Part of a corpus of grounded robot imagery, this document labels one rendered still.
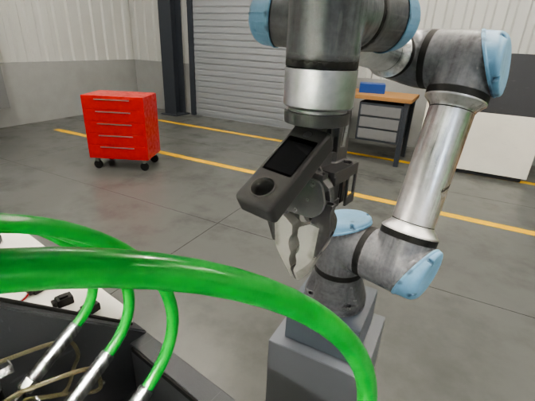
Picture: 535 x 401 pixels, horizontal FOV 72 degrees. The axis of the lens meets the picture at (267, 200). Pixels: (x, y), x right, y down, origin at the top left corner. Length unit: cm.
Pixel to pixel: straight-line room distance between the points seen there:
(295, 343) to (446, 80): 67
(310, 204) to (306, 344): 61
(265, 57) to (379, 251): 639
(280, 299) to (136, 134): 435
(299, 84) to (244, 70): 688
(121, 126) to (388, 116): 329
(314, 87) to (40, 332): 53
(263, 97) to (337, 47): 673
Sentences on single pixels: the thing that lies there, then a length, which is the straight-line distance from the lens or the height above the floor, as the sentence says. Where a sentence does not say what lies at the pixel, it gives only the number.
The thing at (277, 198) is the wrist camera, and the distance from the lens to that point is 34.
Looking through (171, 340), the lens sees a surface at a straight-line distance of 47.
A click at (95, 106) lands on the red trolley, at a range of 460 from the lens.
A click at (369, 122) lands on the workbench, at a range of 516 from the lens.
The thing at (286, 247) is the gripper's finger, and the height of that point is 125.
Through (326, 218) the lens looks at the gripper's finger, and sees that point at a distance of 41.
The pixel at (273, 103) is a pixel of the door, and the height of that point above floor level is 44.
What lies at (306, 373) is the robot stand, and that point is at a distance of 99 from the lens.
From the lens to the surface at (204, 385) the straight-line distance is 69.
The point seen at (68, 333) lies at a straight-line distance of 59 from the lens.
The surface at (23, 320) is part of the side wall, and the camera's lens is 65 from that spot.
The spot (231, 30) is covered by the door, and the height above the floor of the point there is 163.
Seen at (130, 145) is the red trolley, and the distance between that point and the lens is 456.
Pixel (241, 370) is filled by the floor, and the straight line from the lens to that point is 198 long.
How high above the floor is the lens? 148
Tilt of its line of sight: 24 degrees down
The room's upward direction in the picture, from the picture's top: 3 degrees clockwise
